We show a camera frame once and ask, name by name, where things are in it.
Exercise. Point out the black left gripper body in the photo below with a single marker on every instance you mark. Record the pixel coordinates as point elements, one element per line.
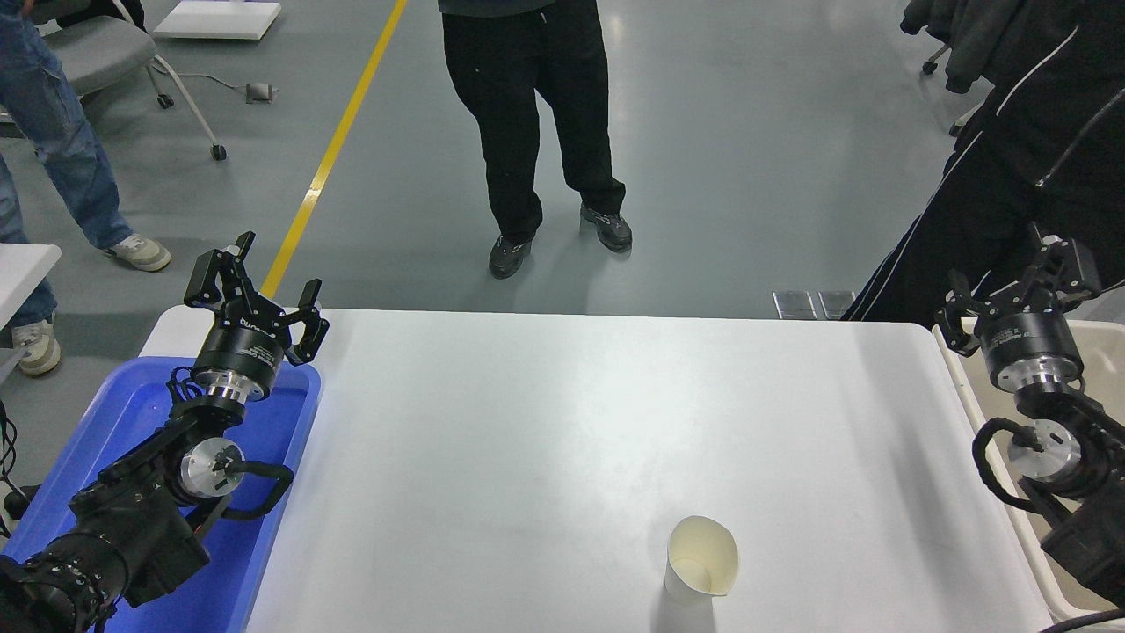
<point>242,347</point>

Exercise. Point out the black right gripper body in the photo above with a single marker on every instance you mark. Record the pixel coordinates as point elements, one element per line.
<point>1030,338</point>

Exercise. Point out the white paper cup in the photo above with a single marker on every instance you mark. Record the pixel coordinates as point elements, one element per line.
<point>699,549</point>

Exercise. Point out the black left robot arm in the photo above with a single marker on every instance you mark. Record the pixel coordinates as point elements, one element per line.
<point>132,527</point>

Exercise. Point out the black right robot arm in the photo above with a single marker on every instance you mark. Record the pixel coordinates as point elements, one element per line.
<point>1085,457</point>

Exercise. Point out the large pale plastic bin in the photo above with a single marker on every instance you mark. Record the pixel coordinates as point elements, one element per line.
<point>1103,352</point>

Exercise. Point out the person in white-striped black suit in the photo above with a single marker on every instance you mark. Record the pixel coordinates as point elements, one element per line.
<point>993,211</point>

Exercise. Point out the metal floor outlet plate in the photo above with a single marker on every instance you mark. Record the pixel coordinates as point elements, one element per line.
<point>835,303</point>
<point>794,304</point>

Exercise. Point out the blue plastic tray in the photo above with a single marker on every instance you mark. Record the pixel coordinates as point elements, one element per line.
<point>132,409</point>

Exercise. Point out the small grey floor adapter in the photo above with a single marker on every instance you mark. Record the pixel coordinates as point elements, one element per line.
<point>261,91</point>

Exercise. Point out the small white side table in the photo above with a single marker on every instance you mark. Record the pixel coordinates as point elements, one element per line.
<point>22,272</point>

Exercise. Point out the person in blue jeans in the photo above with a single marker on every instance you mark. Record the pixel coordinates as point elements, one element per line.
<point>66,149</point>

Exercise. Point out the black chair caster base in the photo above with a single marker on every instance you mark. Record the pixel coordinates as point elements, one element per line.
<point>933,61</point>

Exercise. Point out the dark hanging jacket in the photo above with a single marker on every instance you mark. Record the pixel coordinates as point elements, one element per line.
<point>958,35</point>

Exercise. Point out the white flat board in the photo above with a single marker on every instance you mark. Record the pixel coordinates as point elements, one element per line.
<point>220,18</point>

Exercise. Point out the grey office chair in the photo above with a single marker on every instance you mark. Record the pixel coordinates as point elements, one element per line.
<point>101,48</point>

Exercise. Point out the person in plain black trousers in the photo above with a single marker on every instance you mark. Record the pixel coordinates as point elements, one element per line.
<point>518,97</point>

